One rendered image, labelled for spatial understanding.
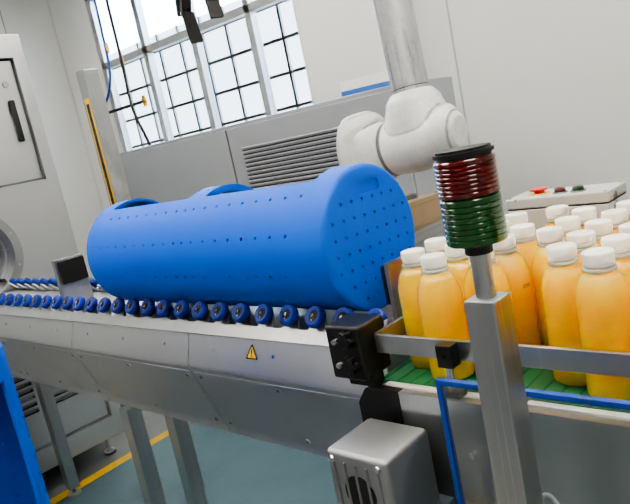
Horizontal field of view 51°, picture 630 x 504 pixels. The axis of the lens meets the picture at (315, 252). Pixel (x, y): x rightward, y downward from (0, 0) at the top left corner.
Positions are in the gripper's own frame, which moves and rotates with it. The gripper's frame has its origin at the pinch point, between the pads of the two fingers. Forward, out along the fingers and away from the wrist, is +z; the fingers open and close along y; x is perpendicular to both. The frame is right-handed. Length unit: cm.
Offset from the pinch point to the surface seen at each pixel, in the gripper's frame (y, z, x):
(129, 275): 33, 47, 25
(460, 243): -81, 55, 19
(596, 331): -77, 72, -1
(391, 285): -34, 64, -3
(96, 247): 44, 38, 28
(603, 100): 90, 34, -253
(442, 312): -56, 67, 4
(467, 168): -84, 48, 18
